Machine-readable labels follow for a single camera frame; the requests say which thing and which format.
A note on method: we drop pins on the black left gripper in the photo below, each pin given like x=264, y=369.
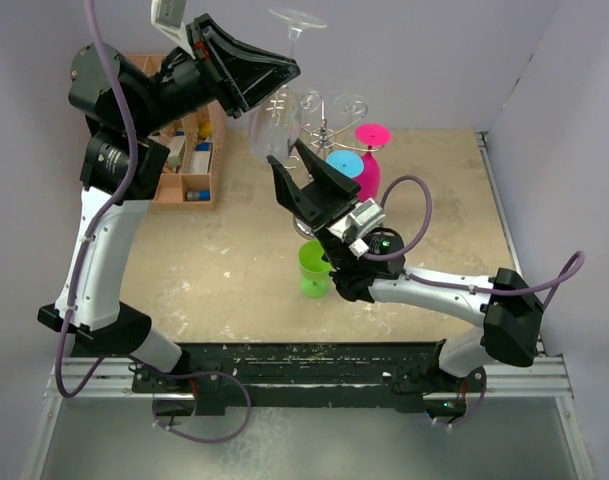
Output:
x=234, y=73

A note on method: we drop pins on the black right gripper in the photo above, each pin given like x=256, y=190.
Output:
x=328, y=194

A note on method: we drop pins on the blue plastic goblet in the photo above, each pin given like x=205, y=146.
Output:
x=346, y=162

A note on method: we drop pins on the tall clear flute glass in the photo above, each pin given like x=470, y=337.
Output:
x=275, y=125

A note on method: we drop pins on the green plastic goblet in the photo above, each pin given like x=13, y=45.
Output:
x=314, y=270

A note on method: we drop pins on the clear wine glass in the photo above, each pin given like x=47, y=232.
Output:
x=353, y=107
x=310, y=102

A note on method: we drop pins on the pink plastic goblet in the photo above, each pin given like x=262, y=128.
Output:
x=373, y=136

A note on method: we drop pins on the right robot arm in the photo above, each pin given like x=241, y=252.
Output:
x=504, y=314

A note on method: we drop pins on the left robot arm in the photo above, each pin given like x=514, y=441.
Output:
x=122, y=166

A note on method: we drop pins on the chrome wine glass rack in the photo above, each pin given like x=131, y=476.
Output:
x=324, y=139

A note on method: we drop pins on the yellow small bottle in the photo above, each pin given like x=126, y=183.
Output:
x=205, y=130

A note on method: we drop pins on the white blue small box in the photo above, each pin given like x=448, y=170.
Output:
x=201, y=158

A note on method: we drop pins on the white green small box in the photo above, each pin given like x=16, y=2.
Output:
x=177, y=147

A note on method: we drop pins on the peach plastic file organizer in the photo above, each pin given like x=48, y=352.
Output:
x=190, y=177

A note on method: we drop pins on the small blue grey cylinder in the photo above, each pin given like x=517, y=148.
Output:
x=198, y=195

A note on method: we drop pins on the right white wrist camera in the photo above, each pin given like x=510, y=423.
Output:
x=352, y=227

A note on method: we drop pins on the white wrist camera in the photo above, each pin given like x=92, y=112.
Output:
x=352, y=227
x=167, y=17

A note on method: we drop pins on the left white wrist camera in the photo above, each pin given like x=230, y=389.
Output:
x=167, y=17

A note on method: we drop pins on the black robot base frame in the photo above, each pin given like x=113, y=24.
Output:
x=402, y=376

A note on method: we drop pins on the aluminium rail frame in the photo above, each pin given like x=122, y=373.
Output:
x=229, y=275

